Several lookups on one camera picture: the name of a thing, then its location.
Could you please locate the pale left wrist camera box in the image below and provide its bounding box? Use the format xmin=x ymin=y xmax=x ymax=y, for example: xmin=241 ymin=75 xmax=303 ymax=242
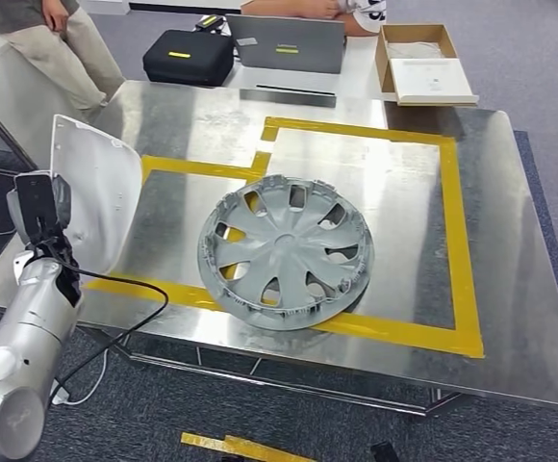
xmin=7 ymin=173 xmax=61 ymax=246

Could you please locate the person's hand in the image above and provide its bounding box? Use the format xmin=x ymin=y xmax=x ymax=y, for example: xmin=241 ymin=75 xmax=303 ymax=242
xmin=42 ymin=0 xmax=71 ymax=35

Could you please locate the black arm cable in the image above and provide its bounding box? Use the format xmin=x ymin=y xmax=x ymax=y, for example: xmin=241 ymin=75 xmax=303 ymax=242
xmin=33 ymin=232 xmax=170 ymax=409

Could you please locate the steel workbench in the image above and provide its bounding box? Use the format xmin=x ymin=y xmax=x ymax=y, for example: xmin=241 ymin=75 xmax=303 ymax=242
xmin=0 ymin=79 xmax=558 ymax=417

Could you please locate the brown cardboard box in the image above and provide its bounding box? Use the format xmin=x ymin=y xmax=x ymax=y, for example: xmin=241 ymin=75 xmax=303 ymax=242
xmin=375 ymin=24 xmax=460 ymax=103

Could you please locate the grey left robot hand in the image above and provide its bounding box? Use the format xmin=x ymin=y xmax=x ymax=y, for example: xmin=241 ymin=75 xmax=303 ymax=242
xmin=50 ymin=175 xmax=74 ymax=231

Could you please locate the white plastic cover part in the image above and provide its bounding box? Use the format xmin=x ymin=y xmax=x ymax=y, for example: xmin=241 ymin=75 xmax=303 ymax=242
xmin=48 ymin=115 xmax=144 ymax=276

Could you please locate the person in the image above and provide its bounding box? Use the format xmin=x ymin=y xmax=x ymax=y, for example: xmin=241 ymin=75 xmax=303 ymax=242
xmin=0 ymin=0 xmax=127 ymax=122
xmin=239 ymin=0 xmax=389 ymax=38

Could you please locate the grey laptop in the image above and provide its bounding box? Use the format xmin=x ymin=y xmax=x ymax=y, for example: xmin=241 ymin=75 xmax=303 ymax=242
xmin=226 ymin=13 xmax=347 ymax=110

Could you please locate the white flat box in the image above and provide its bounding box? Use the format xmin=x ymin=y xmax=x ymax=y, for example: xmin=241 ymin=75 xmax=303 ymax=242
xmin=390 ymin=57 xmax=479 ymax=107

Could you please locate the yellow tape outline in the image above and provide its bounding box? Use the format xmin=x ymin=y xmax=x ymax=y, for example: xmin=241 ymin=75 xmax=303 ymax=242
xmin=82 ymin=115 xmax=486 ymax=360

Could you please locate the black zip case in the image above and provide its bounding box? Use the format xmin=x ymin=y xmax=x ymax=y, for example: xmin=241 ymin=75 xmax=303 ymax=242
xmin=143 ymin=30 xmax=236 ymax=88

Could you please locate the yellow tape strip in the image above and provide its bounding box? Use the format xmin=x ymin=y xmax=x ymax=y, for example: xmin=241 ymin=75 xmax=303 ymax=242
xmin=181 ymin=432 xmax=316 ymax=462

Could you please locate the grey plastic hubcap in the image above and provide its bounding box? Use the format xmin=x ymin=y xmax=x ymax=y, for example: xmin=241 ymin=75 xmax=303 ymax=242
xmin=197 ymin=173 xmax=376 ymax=333

